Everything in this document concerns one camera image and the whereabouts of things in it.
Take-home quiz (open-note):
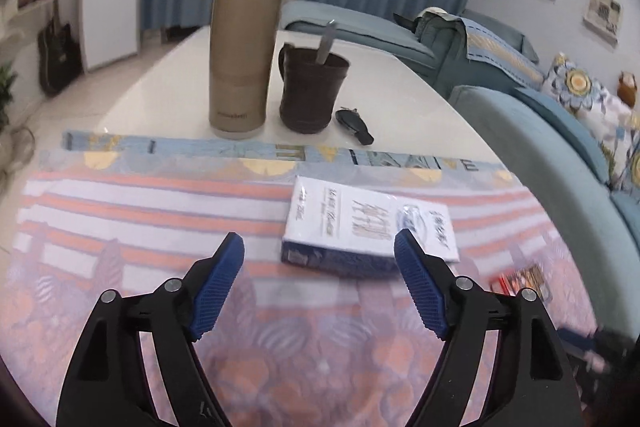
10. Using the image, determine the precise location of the blue seat cushion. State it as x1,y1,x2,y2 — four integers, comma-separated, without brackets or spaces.
610,189,640,253
515,87,611,185

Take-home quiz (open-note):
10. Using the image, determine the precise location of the dark snack packet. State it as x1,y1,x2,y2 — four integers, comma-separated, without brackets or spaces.
490,263,551,308

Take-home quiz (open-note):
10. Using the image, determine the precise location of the tan thermos flask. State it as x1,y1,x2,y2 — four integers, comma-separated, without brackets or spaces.
209,0,286,138

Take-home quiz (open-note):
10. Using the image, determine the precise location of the striped patterned tablecloth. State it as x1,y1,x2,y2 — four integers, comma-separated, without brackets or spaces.
0,132,616,427

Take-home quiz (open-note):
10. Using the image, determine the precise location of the dark brown mug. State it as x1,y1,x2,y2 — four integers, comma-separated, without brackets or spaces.
277,42,351,134

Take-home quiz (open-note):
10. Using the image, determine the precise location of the black car key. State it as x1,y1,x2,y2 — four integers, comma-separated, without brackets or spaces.
335,107,375,145

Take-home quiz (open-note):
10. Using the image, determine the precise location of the floral cushion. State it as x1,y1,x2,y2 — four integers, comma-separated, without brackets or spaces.
542,53,640,192

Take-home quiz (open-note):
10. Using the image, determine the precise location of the metal spoon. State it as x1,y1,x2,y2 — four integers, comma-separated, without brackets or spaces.
315,20,337,65

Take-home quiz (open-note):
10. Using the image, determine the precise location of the white picture frame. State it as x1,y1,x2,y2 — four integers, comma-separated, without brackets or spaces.
582,0,622,48

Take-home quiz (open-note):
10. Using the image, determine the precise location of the black acoustic guitar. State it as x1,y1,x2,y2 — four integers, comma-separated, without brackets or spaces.
37,0,83,96

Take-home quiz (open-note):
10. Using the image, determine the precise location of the blue and white carton box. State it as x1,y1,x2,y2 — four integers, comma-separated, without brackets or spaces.
280,175,460,280

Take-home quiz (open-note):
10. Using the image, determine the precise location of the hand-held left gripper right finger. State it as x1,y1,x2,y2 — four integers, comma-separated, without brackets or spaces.
394,229,585,427

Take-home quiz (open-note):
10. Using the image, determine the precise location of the blue sofa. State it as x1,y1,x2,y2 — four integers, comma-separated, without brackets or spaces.
280,0,640,258

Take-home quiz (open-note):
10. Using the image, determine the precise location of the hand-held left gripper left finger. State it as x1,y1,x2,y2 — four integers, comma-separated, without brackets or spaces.
57,232,246,427

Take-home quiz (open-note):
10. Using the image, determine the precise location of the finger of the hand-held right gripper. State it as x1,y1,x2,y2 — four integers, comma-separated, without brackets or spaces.
557,327,601,353

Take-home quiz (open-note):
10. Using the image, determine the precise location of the brown monkey plush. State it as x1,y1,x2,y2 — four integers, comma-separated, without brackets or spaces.
617,72,639,105

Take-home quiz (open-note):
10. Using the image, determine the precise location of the green plant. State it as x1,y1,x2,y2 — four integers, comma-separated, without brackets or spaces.
0,62,18,128

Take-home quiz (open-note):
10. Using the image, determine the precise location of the striped blue armrest cover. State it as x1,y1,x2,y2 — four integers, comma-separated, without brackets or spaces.
462,14,546,90

